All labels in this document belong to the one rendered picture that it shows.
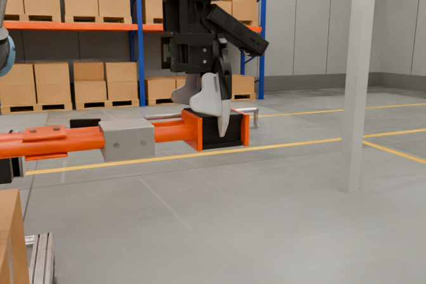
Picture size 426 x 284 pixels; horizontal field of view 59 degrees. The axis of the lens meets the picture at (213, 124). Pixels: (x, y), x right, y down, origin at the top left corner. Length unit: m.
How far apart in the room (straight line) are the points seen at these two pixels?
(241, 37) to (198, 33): 0.07
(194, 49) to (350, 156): 2.84
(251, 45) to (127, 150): 0.24
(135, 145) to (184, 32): 0.17
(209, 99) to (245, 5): 7.96
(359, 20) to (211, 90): 2.71
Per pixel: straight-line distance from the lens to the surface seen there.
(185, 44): 0.53
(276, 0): 10.34
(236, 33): 0.57
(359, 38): 3.18
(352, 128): 3.25
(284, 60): 10.45
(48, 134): 0.52
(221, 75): 0.53
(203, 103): 0.53
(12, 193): 0.75
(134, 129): 0.52
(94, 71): 8.10
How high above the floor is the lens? 1.23
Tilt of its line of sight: 12 degrees down
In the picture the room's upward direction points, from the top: straight up
